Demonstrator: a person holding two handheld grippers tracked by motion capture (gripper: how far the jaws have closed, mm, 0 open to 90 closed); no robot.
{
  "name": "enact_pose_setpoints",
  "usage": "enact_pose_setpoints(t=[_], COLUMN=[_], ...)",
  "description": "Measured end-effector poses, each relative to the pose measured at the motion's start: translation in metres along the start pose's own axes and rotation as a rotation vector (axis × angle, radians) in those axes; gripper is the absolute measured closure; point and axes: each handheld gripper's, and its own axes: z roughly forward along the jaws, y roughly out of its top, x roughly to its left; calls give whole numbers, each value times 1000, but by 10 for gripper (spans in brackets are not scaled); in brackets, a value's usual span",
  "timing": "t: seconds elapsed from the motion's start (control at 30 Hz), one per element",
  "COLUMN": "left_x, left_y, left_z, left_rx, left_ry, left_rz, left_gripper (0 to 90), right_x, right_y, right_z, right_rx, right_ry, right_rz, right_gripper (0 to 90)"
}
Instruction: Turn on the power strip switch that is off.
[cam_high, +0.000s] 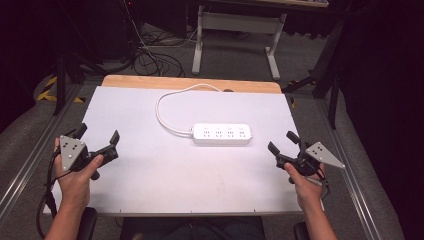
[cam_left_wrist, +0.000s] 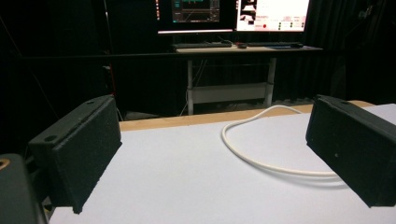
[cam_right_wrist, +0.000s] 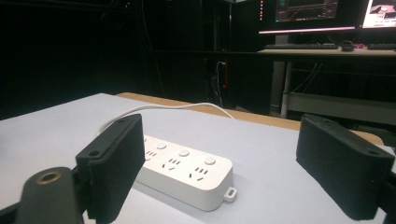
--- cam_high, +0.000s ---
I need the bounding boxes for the grey metal desk frame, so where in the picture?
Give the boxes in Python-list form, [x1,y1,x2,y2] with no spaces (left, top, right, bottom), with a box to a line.
[191,4,288,81]

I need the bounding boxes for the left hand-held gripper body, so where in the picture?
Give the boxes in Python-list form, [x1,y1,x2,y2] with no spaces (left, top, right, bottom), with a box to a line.
[59,134,120,173]

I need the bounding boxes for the person's right hand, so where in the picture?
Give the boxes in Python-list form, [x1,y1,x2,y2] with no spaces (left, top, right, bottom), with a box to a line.
[283,162,326,212]

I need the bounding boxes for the wooden table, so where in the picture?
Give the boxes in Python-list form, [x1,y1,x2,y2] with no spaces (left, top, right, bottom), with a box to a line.
[100,74,283,95]

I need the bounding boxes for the person's legs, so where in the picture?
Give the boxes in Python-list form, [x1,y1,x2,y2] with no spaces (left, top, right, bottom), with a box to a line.
[131,222,266,240]

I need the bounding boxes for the white table cover sheet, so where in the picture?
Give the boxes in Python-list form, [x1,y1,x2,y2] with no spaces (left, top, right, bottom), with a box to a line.
[43,85,325,215]

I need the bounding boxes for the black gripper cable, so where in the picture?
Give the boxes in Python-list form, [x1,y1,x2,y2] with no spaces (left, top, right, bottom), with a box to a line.
[35,149,64,240]
[308,173,332,201]

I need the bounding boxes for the person's left hand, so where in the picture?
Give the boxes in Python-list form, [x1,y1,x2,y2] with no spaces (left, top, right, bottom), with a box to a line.
[53,137,105,210]

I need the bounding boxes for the aluminium floor rail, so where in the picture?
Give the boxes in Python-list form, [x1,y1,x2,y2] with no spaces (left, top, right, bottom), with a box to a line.
[0,83,84,218]
[314,98,384,240]

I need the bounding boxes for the yellow black floor tape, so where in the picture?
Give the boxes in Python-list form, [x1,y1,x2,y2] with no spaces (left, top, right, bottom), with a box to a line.
[35,75,85,104]

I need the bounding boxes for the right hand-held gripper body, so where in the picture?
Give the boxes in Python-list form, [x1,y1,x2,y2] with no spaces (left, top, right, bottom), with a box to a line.
[275,141,346,177]

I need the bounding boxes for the white power strip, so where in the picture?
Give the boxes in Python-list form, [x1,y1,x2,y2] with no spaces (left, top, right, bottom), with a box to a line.
[192,122,254,146]

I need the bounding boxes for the black floor cables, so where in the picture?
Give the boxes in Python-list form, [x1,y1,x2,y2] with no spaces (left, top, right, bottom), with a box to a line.
[131,29,186,78]

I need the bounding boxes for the white power strip cord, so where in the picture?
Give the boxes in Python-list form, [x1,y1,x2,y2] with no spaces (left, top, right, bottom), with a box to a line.
[155,83,223,138]

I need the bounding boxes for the white floor cable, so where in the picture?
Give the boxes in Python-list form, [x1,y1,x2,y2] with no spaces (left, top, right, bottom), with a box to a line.
[124,0,201,76]

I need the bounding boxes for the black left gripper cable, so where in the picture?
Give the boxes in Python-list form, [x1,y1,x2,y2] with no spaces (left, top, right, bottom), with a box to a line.
[35,149,64,240]

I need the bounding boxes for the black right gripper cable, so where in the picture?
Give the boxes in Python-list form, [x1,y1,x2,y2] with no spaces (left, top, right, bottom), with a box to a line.
[308,173,332,201]

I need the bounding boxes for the black chair armrest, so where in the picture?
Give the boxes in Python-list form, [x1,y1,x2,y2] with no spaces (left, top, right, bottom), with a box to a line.
[76,206,98,240]
[293,221,312,240]

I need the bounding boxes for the black metal stand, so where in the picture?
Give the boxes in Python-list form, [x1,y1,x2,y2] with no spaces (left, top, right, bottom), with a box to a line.
[53,49,104,117]
[281,19,346,130]

